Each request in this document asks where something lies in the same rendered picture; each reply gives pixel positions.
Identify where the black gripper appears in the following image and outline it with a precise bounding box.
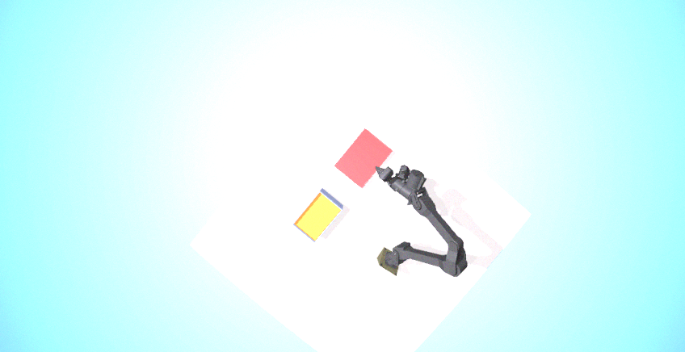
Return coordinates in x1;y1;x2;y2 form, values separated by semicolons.
375;166;406;194

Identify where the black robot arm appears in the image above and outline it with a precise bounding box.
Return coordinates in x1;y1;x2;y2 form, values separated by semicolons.
385;165;468;277

